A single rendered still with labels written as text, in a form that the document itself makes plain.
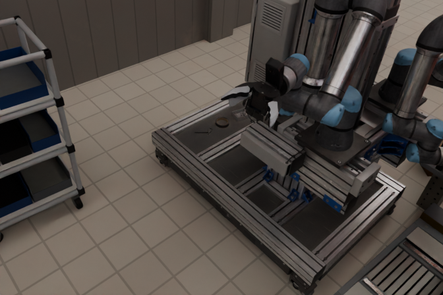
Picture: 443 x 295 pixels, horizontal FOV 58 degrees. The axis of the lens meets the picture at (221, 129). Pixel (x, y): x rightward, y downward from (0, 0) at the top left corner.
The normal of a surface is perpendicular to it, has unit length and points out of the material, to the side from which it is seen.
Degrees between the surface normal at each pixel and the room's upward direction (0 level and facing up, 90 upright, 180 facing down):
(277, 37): 90
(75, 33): 90
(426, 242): 0
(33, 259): 0
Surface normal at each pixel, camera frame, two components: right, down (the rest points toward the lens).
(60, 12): 0.67, 0.51
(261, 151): -0.74, 0.40
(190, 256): 0.06, -0.77
